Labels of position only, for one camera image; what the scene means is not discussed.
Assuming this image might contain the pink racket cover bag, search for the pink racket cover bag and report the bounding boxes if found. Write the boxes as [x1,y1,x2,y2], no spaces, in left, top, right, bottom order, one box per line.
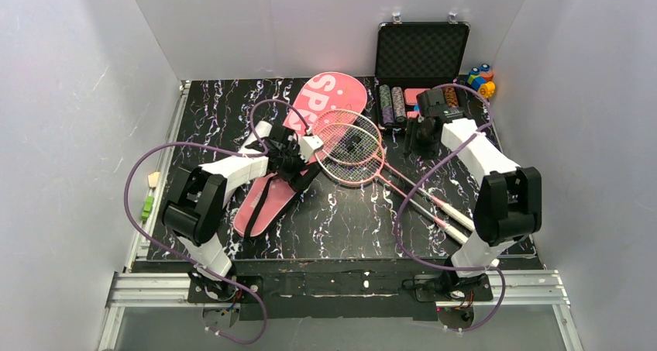
[232,72,367,238]

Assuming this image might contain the small wooden block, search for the small wooden block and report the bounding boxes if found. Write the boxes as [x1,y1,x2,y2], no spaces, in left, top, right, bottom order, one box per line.
[147,171,160,188]

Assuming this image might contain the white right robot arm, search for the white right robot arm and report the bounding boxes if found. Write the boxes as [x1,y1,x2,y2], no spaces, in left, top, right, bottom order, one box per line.
[411,88,542,282]

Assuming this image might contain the poker chip stack row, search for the poker chip stack row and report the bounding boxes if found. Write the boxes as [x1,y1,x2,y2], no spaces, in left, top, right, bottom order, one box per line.
[379,84,394,126]
[391,87,407,125]
[442,86,460,108]

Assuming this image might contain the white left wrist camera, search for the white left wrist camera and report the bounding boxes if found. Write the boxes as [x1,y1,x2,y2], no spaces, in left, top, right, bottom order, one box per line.
[298,135,324,163]

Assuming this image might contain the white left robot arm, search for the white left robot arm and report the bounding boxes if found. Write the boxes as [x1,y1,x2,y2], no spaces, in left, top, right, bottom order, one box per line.
[158,121,324,280]

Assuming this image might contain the pink badminton racket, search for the pink badminton racket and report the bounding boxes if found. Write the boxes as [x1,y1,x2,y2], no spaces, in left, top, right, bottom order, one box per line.
[314,122,470,246]
[310,109,476,232]

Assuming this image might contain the black poker chip case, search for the black poker chip case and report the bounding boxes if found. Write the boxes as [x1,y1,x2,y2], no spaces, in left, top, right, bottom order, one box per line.
[374,22,470,130]

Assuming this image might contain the colourful toy blocks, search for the colourful toy blocks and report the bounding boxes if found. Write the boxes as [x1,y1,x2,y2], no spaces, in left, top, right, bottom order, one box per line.
[466,64,496,99]

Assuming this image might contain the green clip on rail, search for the green clip on rail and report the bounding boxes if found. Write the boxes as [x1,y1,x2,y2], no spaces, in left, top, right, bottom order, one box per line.
[140,195,154,222]

